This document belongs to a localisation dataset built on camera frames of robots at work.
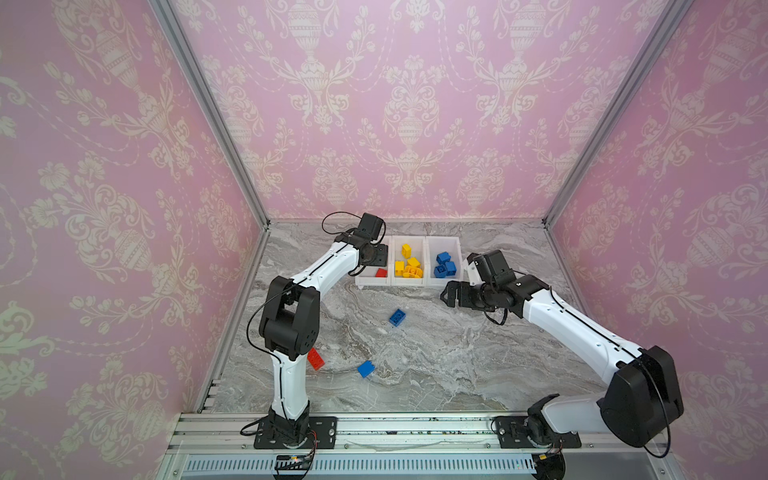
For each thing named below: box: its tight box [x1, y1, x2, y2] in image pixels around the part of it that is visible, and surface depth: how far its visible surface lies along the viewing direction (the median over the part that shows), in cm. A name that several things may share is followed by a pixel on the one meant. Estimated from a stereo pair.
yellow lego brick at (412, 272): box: [403, 266, 423, 278], surface depth 104 cm
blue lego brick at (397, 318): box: [389, 308, 406, 327], surface depth 96 cm
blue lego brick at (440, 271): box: [434, 264, 447, 278], surface depth 104 cm
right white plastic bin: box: [425, 236, 464, 287], surface depth 108 cm
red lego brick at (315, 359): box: [307, 347, 325, 371], surface depth 87 cm
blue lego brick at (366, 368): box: [357, 360, 375, 378], surface depth 87 cm
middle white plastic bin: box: [390, 236, 427, 286], surface depth 105 cm
